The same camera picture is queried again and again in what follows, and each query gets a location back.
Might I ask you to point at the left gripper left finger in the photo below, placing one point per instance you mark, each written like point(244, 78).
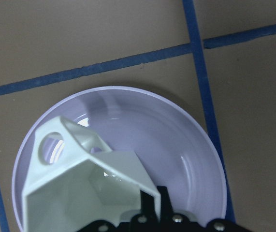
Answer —
point(147, 207)

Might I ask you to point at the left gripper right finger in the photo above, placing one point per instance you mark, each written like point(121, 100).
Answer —
point(166, 206)

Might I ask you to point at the white faceted cup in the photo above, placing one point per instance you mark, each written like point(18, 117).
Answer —
point(74, 178)

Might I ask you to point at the lavender plate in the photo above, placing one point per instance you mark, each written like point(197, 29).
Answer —
point(174, 149)

